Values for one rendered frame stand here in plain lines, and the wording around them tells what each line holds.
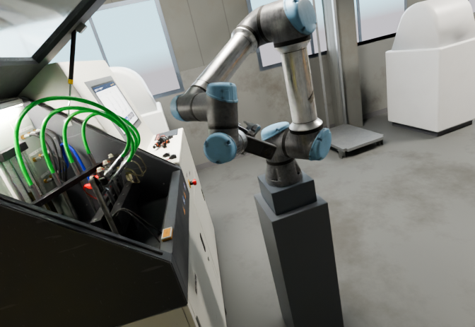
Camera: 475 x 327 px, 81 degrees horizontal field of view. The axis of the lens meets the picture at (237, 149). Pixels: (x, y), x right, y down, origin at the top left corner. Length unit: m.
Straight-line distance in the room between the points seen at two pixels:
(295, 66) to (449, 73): 2.90
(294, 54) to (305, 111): 0.19
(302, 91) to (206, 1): 2.85
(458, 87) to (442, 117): 0.35
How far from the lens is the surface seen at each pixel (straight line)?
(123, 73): 2.72
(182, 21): 3.62
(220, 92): 0.66
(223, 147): 0.64
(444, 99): 3.75
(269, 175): 1.13
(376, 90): 4.66
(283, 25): 0.90
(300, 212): 1.14
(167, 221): 1.01
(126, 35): 3.60
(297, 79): 0.93
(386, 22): 4.67
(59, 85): 1.46
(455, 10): 3.85
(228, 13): 3.71
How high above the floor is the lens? 1.45
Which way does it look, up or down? 20 degrees down
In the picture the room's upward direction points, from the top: 14 degrees counter-clockwise
